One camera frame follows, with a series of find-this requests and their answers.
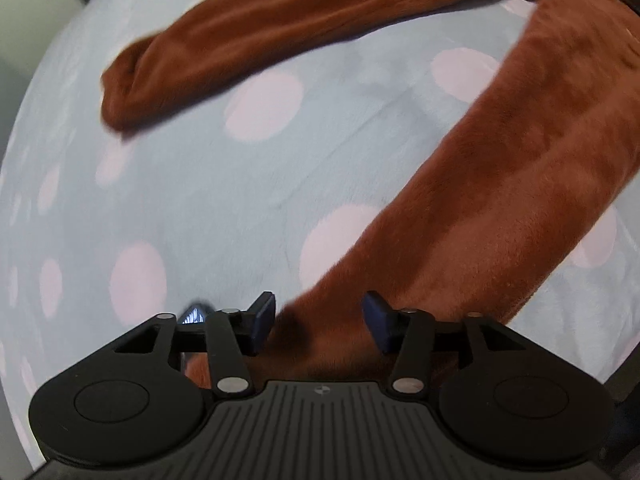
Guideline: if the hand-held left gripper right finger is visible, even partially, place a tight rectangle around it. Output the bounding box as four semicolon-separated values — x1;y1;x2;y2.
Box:
363;289;531;401

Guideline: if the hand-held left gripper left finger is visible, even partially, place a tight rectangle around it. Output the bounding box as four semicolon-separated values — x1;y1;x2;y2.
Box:
113;290;277;398

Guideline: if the polka dot bed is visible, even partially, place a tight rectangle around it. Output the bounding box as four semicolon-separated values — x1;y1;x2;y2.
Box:
0;0;640;466

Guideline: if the rust brown fleece garment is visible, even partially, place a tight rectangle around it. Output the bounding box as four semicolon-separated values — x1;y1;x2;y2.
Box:
100;0;640;391

